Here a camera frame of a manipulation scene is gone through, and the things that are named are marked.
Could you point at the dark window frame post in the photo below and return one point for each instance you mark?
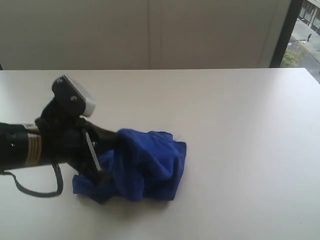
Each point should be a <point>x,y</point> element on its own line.
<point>285,34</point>

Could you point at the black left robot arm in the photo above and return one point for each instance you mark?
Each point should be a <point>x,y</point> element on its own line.
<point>23,146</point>

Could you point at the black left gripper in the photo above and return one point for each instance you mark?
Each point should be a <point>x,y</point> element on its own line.
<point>72,138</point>

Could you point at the blue microfiber towel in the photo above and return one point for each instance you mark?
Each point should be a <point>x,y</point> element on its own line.
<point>140,165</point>

